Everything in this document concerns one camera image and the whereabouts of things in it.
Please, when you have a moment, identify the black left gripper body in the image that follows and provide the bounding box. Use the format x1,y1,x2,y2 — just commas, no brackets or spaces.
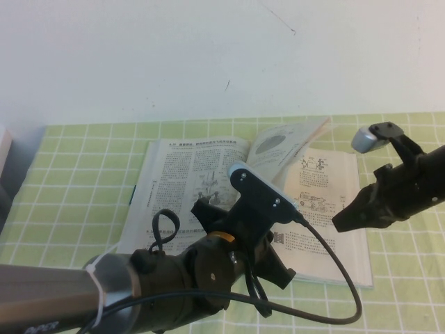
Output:
190,198,297,290

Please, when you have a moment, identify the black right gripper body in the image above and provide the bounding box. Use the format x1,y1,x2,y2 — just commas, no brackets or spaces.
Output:
360,157,429,230

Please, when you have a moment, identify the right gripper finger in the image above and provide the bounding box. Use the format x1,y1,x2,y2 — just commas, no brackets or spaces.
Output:
332,211,379,234
332,189,380,224

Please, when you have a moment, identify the technical book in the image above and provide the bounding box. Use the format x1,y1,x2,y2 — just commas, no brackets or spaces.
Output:
116,116,376,291

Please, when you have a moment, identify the white zip tie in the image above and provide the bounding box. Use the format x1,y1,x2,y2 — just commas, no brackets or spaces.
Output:
82,242,123,323

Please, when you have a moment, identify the green checkered tablecloth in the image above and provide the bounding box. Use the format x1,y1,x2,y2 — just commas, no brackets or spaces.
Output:
0,111,445,334

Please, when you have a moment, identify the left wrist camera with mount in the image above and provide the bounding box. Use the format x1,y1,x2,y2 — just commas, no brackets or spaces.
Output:
225,162,300,225

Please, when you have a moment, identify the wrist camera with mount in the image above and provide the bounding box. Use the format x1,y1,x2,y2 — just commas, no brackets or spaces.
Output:
350,120,423,165
225,162,300,225

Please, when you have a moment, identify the black left camera cable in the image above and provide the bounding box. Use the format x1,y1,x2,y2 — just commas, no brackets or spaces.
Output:
81,211,363,334

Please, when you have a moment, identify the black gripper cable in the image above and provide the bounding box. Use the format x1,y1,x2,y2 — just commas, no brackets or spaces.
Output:
242,260,276,318

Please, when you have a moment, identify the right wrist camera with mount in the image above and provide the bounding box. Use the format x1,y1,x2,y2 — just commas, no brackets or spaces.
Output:
350,120,423,165

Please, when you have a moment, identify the black strap loop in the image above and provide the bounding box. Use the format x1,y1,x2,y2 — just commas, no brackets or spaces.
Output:
148,207,181,252

